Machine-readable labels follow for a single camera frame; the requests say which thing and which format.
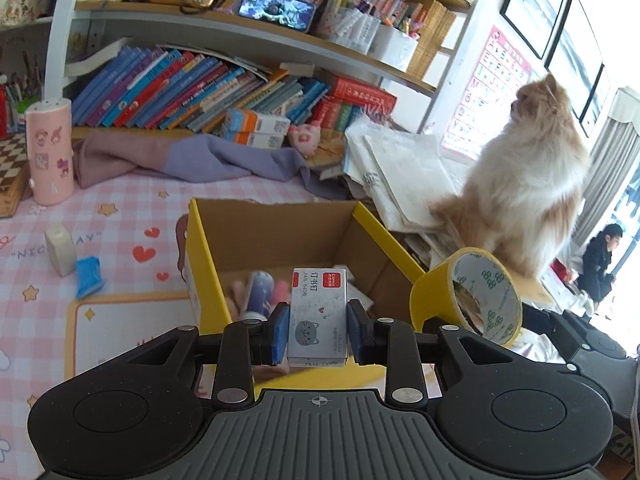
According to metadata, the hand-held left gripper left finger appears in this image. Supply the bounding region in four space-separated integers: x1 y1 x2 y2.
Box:
125 302 294 409

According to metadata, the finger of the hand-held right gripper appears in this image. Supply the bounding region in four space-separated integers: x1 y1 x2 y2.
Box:
520 304 567 334

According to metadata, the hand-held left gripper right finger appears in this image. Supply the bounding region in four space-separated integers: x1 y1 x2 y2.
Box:
346 298 527 407

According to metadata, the grey staple box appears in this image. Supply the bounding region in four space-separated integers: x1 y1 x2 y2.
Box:
287 267 350 369

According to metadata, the purple and white tube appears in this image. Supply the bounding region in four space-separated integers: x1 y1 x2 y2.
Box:
242 269 277 322

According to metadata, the pink soft toy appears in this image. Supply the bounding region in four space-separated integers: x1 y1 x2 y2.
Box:
227 277 294 317

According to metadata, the yellow tape roll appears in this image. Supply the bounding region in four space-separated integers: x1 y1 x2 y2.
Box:
409 247 525 349

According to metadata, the yellow-edged cardboard box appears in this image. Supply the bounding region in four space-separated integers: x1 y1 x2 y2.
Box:
184 197 427 392

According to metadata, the pink cylinder container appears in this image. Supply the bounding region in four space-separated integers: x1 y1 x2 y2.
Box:
24 98 77 207

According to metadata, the cream long-haired cat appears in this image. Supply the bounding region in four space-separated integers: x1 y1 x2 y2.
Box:
426 73 593 279

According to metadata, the pile of white papers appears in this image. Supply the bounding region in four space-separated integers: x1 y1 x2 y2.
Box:
342 112 482 272

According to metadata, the grey curtain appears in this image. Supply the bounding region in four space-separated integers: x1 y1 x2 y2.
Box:
569 87 640 252

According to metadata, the pink checkered tablecloth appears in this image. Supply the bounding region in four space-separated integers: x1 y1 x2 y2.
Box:
0 159 361 461

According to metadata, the purple and pink cloth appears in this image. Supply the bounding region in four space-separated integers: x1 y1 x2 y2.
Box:
72 132 352 202

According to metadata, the pink pig plush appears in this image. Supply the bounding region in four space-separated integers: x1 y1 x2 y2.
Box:
287 122 322 162

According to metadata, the orange and white carton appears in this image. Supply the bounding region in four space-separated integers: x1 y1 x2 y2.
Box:
222 108 291 137
219 130 282 151

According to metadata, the blue crumpled wrapper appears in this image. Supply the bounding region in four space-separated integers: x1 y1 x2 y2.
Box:
74 255 108 297

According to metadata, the white eraser block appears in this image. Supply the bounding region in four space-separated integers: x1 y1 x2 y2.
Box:
43 223 76 278

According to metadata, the thick red dictionary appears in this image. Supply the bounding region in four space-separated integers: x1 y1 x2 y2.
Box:
329 76 399 117

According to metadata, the long row of blue books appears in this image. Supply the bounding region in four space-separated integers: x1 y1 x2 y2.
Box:
71 44 332 134

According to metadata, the tall black framed picture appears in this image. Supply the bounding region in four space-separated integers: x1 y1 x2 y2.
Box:
544 0 605 121

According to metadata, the white pen holder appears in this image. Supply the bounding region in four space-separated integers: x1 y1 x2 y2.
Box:
369 22 419 74

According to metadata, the stack of yellow books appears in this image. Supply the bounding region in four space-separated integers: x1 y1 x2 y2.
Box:
407 0 459 79

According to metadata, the wooden chessboard box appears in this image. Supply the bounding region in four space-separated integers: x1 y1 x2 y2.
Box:
0 132 32 219

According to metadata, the large black framed picture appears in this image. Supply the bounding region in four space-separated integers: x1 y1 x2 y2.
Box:
499 0 571 60

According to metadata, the smartphone with lit screen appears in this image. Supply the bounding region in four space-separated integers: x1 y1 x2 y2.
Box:
237 0 317 34

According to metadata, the cup of pencils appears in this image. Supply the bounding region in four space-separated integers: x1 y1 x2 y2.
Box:
0 72 44 134

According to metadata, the white and wood bookshelf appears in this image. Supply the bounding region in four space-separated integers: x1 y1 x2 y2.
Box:
42 0 497 137

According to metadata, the pink alphabet wall poster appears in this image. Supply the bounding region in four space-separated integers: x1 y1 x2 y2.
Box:
439 24 534 162

